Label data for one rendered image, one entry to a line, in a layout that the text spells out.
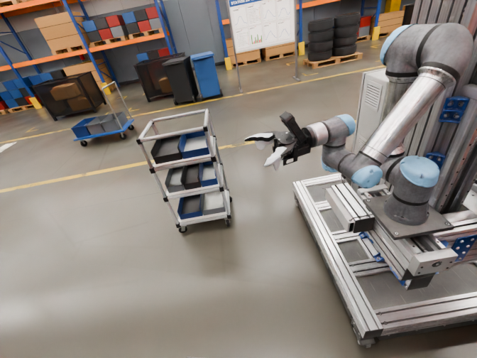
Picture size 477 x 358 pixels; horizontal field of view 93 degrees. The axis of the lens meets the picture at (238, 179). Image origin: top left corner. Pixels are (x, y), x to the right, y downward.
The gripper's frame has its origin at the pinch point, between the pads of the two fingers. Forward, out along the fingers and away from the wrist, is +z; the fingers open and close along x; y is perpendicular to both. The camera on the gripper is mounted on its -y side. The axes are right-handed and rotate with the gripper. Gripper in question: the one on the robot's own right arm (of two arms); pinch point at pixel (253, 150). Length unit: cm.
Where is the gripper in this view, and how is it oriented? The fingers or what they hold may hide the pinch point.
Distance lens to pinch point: 70.3
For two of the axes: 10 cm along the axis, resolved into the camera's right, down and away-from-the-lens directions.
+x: -3.5, -6.1, 7.1
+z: -9.3, 3.2, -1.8
